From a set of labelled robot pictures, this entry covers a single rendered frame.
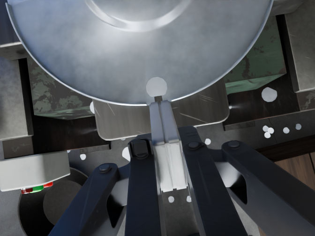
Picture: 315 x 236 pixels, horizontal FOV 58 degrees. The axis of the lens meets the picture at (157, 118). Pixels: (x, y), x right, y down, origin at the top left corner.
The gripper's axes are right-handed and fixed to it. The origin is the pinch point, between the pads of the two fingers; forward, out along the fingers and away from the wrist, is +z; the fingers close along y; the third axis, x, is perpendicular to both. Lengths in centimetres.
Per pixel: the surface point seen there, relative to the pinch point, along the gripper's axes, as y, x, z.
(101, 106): -6.0, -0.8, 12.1
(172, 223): -3, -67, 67
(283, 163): 28, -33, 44
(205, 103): 4.7, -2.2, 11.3
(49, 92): -16.3, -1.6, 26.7
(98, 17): -4.8, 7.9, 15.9
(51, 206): -47, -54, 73
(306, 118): 53, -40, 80
